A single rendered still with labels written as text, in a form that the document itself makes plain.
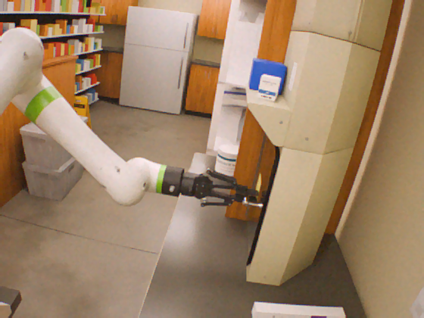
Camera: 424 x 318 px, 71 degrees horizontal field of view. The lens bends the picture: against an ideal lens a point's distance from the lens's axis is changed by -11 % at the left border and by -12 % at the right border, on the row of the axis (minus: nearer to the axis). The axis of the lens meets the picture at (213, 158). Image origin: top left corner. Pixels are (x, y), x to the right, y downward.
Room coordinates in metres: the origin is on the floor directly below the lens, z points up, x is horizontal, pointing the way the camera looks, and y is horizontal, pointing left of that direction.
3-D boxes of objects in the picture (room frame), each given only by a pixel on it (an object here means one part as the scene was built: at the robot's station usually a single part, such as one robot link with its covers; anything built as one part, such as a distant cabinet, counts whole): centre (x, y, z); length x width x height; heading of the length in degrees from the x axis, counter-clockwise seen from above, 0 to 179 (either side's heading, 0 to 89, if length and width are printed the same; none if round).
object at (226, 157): (1.60, -0.08, 1.02); 0.13 x 0.13 x 0.15
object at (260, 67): (1.06, -0.12, 1.56); 0.10 x 0.10 x 0.09; 89
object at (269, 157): (0.97, -0.17, 1.19); 0.30 x 0.01 x 0.40; 179
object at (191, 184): (0.93, 0.03, 1.20); 0.09 x 0.07 x 0.08; 90
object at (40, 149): (2.65, 1.47, 0.49); 0.60 x 0.42 x 0.33; 179
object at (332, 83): (0.97, -0.30, 1.33); 0.32 x 0.25 x 0.77; 179
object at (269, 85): (0.92, -0.12, 1.54); 0.05 x 0.05 x 0.06; 77
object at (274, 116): (0.98, -0.12, 1.46); 0.32 x 0.11 x 0.10; 179
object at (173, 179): (0.92, 0.11, 1.20); 0.12 x 0.06 x 0.09; 0
